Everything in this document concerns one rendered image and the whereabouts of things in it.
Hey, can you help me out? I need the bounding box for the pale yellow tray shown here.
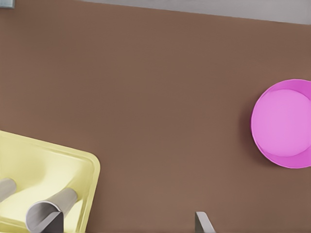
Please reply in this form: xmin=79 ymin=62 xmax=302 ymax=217
xmin=0 ymin=130 xmax=101 ymax=233

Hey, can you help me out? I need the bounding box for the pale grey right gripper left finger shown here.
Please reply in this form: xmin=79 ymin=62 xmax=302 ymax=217
xmin=44 ymin=210 xmax=65 ymax=233

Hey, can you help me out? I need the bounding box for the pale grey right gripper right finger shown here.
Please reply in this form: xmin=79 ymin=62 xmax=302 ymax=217
xmin=195 ymin=211 xmax=216 ymax=233

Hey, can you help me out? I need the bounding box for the pink bowl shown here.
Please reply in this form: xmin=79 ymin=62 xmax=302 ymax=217
xmin=250 ymin=78 xmax=311 ymax=169

